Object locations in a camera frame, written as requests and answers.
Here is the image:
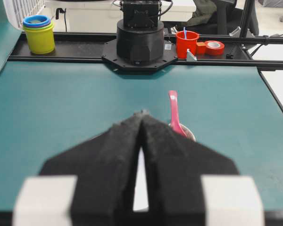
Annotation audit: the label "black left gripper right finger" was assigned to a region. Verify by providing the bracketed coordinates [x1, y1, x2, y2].
[141, 112, 266, 226]

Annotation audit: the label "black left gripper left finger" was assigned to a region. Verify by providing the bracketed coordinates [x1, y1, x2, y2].
[13, 112, 142, 226]

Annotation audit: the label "pink plastic spoon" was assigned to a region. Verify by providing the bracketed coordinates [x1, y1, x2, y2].
[168, 90, 186, 137]

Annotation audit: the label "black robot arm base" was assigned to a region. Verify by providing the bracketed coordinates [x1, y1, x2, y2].
[102, 0, 178, 71]

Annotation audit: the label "small crackle-glaze cream bowl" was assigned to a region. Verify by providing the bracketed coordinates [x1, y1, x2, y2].
[180, 123, 196, 142]

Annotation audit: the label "orange small block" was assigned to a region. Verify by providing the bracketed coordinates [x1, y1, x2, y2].
[196, 42, 206, 55]

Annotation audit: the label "red plastic cup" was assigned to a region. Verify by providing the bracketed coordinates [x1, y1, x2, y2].
[175, 31, 199, 59]

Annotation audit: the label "red tape roll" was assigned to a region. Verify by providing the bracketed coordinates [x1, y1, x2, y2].
[205, 40, 225, 56]

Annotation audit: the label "blue white straw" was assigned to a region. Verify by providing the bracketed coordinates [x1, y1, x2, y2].
[183, 27, 187, 39]

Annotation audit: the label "stacked yellow-green cups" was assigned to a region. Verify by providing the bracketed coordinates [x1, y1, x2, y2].
[23, 15, 55, 55]

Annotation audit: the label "black office chair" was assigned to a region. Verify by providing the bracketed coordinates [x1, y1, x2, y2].
[177, 0, 259, 35]

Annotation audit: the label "white slatted basket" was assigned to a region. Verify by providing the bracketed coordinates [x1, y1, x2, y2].
[3, 0, 45, 30]

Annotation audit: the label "metal corner bracket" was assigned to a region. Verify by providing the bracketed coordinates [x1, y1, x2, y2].
[186, 49, 197, 62]

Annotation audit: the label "black aluminium rail frame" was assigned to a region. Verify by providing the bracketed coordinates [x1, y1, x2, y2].
[8, 32, 283, 71]

